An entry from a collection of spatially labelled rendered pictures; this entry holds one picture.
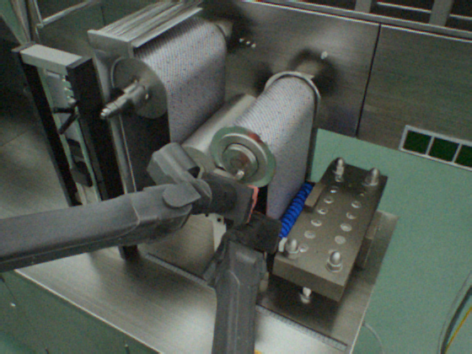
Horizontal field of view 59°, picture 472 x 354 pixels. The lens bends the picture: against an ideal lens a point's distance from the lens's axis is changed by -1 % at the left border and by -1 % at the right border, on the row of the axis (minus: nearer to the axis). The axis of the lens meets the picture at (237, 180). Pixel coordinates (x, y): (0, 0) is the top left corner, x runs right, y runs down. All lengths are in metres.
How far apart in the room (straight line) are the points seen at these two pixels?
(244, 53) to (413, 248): 1.66
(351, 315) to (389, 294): 1.21
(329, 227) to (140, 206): 0.56
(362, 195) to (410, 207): 1.58
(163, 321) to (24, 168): 0.76
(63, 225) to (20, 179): 0.95
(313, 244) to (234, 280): 0.36
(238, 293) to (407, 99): 0.62
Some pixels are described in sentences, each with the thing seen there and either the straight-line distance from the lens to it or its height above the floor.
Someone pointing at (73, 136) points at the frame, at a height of 1.24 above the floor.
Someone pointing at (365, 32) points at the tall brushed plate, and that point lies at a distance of 1.01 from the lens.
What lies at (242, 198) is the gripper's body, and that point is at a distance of 0.74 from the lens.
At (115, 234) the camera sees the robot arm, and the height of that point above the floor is 1.36.
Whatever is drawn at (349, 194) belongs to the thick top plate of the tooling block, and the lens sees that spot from 1.13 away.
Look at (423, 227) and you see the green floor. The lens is 2.63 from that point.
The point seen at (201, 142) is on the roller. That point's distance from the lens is 0.92.
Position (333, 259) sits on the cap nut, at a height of 1.07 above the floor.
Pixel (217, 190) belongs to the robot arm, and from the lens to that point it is 0.67.
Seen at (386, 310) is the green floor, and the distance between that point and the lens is 2.20.
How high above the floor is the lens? 1.78
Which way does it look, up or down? 41 degrees down
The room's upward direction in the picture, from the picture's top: straight up
